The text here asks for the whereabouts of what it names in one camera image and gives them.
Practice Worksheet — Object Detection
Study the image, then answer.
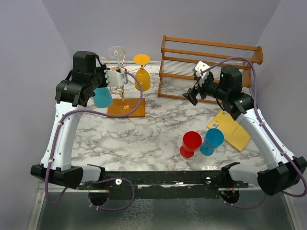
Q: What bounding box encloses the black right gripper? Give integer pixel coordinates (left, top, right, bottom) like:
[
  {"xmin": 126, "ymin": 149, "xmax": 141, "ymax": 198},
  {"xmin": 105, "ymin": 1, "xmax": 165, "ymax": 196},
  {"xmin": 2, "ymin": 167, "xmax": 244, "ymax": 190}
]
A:
[{"xmin": 183, "ymin": 74, "xmax": 228, "ymax": 105}]

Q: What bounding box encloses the blue plastic goblet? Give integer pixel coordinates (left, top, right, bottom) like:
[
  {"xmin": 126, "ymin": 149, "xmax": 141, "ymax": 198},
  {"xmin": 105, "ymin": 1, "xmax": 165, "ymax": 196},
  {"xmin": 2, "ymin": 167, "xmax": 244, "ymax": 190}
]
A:
[
  {"xmin": 200, "ymin": 128, "xmax": 224, "ymax": 156},
  {"xmin": 94, "ymin": 87, "xmax": 113, "ymax": 108}
]

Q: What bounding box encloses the clear smooth wine glass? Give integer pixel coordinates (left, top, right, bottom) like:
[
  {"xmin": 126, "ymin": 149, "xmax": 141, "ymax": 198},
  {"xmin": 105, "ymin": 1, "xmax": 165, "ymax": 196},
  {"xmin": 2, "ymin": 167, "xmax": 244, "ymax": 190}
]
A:
[{"xmin": 108, "ymin": 46, "xmax": 126, "ymax": 70}]

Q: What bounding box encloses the yellow plastic goblet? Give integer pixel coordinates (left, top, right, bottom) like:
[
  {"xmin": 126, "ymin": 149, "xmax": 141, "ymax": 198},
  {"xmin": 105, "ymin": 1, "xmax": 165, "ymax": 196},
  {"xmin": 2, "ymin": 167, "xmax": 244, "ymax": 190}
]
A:
[{"xmin": 133, "ymin": 54, "xmax": 151, "ymax": 91}]

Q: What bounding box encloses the red plastic goblet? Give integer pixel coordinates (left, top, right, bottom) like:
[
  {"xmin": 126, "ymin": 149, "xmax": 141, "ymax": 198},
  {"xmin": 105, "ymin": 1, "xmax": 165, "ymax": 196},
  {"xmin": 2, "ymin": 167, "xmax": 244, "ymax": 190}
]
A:
[{"xmin": 180, "ymin": 131, "xmax": 202, "ymax": 158}]

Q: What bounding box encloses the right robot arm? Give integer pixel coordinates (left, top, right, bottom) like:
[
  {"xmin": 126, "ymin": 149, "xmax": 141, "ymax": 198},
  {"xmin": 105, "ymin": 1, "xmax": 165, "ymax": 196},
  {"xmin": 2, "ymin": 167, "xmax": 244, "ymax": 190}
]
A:
[{"xmin": 183, "ymin": 61, "xmax": 307, "ymax": 196}]

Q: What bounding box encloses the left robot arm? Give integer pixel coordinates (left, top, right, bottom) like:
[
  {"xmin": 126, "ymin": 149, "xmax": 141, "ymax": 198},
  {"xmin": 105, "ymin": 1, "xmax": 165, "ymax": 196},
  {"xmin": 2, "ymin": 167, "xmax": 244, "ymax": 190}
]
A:
[{"xmin": 30, "ymin": 51, "xmax": 106, "ymax": 189}]

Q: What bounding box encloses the wooden base of glass rack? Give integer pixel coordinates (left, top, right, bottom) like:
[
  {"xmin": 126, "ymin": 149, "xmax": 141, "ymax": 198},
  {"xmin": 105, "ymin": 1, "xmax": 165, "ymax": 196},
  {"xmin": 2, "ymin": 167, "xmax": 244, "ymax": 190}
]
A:
[{"xmin": 107, "ymin": 98, "xmax": 146, "ymax": 117}]

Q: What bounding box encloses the wooden shelf rack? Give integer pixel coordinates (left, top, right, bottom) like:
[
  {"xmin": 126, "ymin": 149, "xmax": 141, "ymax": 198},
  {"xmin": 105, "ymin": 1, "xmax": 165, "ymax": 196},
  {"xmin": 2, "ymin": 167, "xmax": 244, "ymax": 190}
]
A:
[{"xmin": 157, "ymin": 35, "xmax": 264, "ymax": 100}]

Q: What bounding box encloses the yellow book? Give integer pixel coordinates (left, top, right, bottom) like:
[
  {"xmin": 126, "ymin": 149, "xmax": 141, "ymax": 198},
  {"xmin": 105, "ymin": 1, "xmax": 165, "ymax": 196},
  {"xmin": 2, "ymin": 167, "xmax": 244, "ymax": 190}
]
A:
[{"xmin": 207, "ymin": 110, "xmax": 251, "ymax": 151}]

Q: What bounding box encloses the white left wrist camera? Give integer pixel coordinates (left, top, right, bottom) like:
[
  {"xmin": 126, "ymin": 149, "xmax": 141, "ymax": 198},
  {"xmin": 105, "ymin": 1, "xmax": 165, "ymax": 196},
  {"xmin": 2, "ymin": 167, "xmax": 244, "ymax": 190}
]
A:
[{"xmin": 105, "ymin": 69, "xmax": 128, "ymax": 87}]

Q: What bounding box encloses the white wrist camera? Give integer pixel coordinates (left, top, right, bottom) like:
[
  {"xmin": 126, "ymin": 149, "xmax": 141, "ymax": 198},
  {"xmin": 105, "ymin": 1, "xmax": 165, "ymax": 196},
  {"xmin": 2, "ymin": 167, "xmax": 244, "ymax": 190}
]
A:
[
  {"xmin": 192, "ymin": 61, "xmax": 209, "ymax": 86},
  {"xmin": 105, "ymin": 69, "xmax": 128, "ymax": 87}
]

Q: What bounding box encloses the gold wire glass rack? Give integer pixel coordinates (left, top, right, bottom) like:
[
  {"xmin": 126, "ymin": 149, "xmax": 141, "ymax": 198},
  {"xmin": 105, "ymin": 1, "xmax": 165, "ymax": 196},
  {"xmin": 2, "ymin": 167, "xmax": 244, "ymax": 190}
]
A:
[{"xmin": 100, "ymin": 46, "xmax": 150, "ymax": 100}]

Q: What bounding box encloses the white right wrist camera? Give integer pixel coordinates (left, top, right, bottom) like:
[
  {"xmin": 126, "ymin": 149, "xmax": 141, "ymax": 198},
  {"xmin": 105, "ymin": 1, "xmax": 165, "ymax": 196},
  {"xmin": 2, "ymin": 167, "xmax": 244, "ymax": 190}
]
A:
[{"xmin": 192, "ymin": 61, "xmax": 209, "ymax": 86}]

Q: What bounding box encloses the black mounting rail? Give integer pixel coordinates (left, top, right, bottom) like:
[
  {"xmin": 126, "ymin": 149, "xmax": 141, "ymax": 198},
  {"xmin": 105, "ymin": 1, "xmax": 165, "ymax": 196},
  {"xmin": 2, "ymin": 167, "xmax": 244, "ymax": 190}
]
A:
[{"xmin": 78, "ymin": 170, "xmax": 250, "ymax": 200}]

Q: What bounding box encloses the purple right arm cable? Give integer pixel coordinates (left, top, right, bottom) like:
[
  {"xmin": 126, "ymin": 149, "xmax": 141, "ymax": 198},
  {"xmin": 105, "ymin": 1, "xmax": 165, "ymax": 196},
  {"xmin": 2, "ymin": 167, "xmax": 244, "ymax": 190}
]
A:
[{"xmin": 202, "ymin": 56, "xmax": 307, "ymax": 209}]

